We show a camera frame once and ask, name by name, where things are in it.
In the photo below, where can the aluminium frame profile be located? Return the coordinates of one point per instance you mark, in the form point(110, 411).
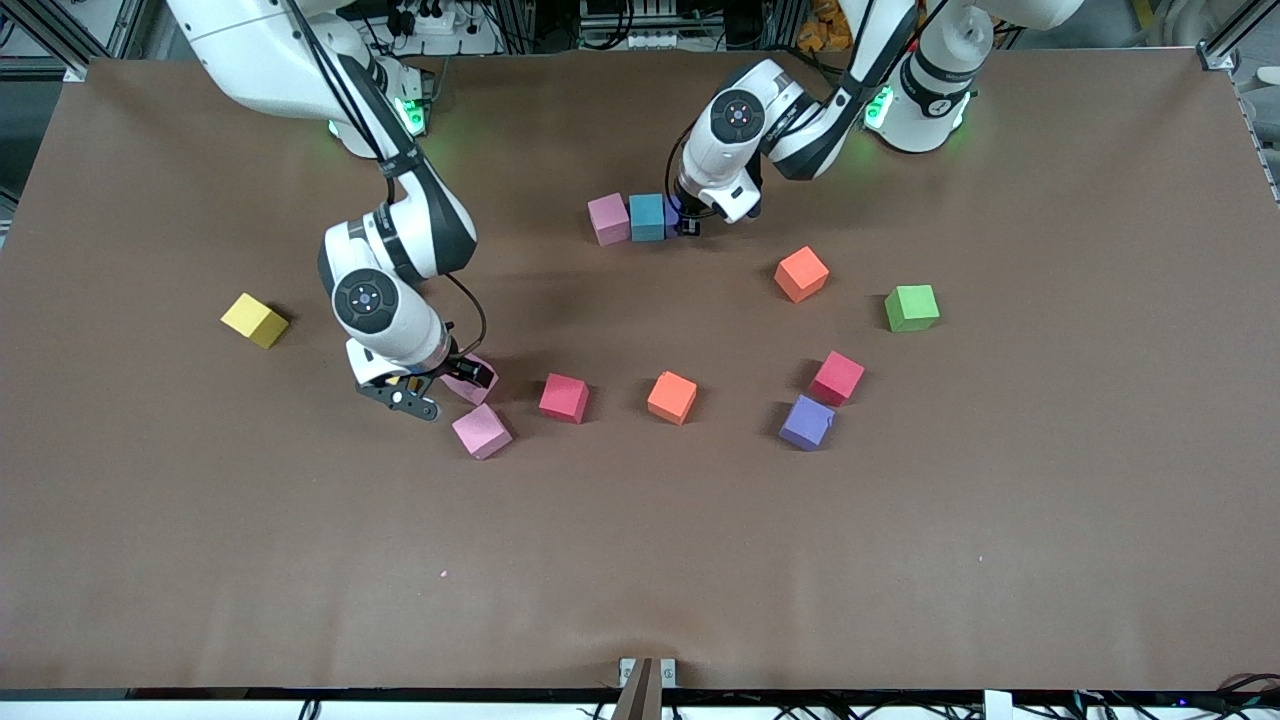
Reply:
point(135, 25)
point(1225, 45)

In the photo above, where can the brown table cover sheet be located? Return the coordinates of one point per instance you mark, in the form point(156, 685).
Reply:
point(640, 560)

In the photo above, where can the orange packed items pile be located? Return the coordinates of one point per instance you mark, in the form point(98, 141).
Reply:
point(825, 30)

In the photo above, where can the green foam cube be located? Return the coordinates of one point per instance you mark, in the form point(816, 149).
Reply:
point(910, 308)

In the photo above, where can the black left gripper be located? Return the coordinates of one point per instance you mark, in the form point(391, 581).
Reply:
point(688, 222)

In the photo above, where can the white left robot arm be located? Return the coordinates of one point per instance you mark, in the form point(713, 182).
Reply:
point(738, 115)

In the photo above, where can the red foam cube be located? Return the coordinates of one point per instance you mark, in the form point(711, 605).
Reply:
point(563, 397)
point(837, 377)

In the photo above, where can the white power strip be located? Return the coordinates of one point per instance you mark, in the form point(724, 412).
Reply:
point(435, 22)

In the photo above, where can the blue foam cube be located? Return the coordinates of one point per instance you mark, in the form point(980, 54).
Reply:
point(647, 217)

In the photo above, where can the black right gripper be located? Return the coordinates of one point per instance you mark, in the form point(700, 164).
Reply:
point(462, 371)

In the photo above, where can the orange foam cube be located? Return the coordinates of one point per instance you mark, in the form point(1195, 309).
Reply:
point(672, 396)
point(801, 273)

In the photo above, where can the pink foam cube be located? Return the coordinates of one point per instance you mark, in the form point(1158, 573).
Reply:
point(481, 430)
point(470, 396)
point(608, 219)

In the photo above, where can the white electrical device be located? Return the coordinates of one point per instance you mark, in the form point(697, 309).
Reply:
point(640, 40)

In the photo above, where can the purple foam cube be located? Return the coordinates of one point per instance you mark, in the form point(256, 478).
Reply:
point(806, 421)
point(671, 218)

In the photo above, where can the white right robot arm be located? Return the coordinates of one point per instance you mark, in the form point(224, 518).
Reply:
point(365, 300)

